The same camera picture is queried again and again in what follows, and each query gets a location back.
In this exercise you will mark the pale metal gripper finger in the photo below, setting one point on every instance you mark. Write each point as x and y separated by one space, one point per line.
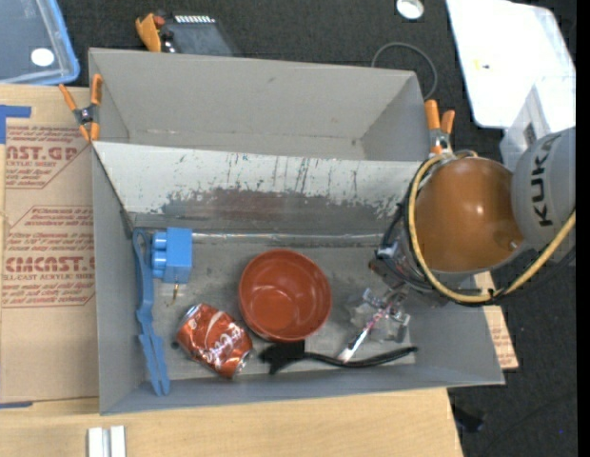
367 303
366 333

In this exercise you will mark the red bowl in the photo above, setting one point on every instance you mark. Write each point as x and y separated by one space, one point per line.
284 298

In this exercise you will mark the crushed red drink can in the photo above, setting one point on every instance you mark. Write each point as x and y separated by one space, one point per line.
211 338

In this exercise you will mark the blue toy block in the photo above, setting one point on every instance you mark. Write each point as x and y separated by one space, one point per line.
173 255

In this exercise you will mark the grey metal bin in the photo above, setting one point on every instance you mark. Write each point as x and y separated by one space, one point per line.
257 112

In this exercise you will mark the blue plastic tongs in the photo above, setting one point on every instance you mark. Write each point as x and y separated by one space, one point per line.
145 303

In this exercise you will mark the brown cardboard board, red print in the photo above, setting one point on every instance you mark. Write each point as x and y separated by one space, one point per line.
47 336

